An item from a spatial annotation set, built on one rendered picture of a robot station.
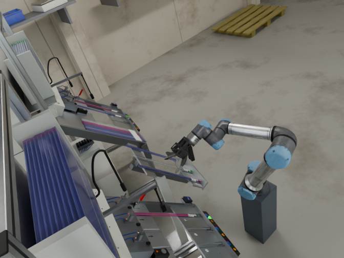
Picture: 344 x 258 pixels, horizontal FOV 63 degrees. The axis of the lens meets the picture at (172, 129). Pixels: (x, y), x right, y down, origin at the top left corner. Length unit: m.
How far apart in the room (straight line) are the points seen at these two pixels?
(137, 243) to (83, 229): 0.59
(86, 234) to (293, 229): 2.07
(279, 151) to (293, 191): 1.32
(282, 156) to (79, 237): 1.07
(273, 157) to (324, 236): 1.20
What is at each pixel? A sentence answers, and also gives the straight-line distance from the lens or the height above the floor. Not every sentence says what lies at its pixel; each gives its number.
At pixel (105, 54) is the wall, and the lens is 4.96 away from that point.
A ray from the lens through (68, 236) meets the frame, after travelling 0.69.
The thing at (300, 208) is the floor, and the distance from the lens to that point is 2.69.
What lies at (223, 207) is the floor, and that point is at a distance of 2.69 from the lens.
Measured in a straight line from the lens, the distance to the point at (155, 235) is 1.44.
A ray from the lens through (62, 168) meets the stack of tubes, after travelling 0.94.
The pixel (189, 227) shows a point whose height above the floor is 0.83.
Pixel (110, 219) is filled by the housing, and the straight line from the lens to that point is 1.26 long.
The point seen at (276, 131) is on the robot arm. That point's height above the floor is 1.13.
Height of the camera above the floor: 2.20
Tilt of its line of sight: 38 degrees down
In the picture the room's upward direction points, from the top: 17 degrees counter-clockwise
